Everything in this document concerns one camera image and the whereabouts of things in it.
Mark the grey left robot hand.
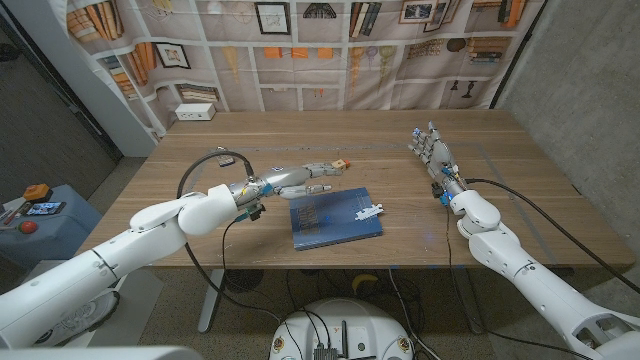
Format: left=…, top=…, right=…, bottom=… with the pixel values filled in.
left=253, top=162, right=346, bottom=201

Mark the blue hardcover book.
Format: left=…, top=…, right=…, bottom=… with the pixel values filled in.
left=288, top=187, right=385, bottom=252

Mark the white power outlet box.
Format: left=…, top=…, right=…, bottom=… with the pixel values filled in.
left=174, top=102, right=217, bottom=122

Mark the white floor platform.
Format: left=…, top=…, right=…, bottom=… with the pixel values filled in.
left=47, top=269, right=164, bottom=349

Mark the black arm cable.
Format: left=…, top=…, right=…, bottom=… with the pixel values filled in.
left=463, top=177, right=640, bottom=295
left=175, top=149, right=284, bottom=324

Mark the blue-grey cart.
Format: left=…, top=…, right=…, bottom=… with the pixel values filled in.
left=0, top=183, right=104, bottom=266

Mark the yellow object under table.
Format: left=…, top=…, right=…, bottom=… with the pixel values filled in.
left=351, top=273, right=380, bottom=295

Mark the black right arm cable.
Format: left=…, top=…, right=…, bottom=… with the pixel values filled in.
left=463, top=177, right=640, bottom=295

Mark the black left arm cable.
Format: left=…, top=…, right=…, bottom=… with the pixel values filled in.
left=175, top=149, right=284, bottom=324

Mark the black round floor fan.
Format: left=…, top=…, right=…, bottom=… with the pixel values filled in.
left=223, top=268, right=265, bottom=294

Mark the orange button box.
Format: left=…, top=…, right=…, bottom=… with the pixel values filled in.
left=22, top=183, right=53, bottom=203

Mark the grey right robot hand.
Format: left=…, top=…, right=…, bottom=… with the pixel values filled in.
left=408, top=120, right=465, bottom=200

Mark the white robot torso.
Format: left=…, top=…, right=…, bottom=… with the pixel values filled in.
left=268, top=298, right=415, bottom=360

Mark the printed bookshelf backdrop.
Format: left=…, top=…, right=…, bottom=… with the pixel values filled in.
left=64, top=0, right=549, bottom=146

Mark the black floor cable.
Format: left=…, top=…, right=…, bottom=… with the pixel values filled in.
left=387, top=268, right=441, bottom=360

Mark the grey metal table leg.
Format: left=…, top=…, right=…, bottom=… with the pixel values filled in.
left=197, top=268, right=226, bottom=335
left=452, top=268, right=485, bottom=335

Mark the smartphone with lit screen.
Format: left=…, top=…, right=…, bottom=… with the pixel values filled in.
left=25, top=201, right=67, bottom=217

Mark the black backdrop stand pole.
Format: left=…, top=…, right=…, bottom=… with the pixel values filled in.
left=488, top=0, right=549, bottom=110

